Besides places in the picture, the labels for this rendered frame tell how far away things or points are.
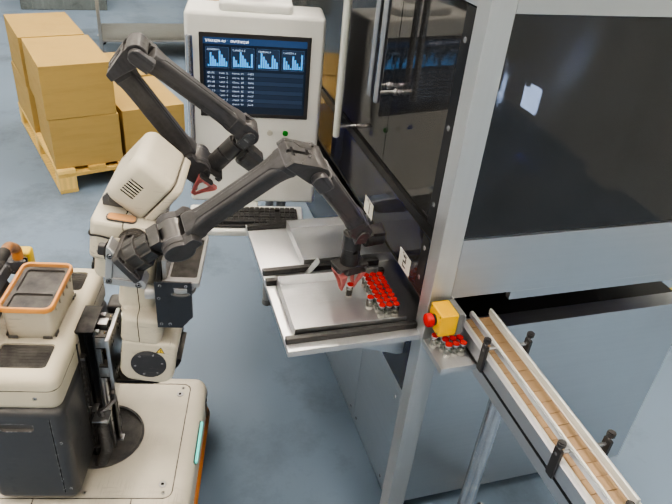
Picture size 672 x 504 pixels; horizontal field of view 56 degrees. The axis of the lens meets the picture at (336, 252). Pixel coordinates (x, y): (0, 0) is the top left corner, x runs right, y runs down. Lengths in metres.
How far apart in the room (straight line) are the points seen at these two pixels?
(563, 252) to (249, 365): 1.63
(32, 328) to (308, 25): 1.36
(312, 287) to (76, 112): 2.65
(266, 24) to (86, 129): 2.24
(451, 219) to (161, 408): 1.34
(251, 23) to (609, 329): 1.61
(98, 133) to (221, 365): 1.99
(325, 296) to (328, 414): 0.94
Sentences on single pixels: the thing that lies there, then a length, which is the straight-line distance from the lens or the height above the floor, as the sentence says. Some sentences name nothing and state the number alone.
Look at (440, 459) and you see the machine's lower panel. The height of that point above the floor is 0.29.
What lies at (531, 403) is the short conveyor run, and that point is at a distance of 1.74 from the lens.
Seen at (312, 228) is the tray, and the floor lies 0.88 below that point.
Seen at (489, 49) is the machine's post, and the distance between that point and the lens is 1.54.
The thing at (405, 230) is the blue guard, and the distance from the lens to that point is 1.94.
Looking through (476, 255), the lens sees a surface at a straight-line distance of 1.80.
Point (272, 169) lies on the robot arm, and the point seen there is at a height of 1.45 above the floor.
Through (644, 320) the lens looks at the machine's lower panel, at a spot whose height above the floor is 0.82.
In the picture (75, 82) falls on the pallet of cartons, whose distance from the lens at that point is 4.30.
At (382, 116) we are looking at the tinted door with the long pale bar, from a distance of 2.11.
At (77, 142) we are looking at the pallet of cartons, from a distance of 4.44.
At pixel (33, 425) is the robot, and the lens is 2.05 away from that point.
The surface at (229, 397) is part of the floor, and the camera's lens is 2.90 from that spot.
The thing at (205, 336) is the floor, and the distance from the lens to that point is 3.21.
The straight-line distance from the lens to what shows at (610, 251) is 2.08.
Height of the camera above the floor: 2.09
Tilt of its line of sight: 33 degrees down
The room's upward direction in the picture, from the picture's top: 6 degrees clockwise
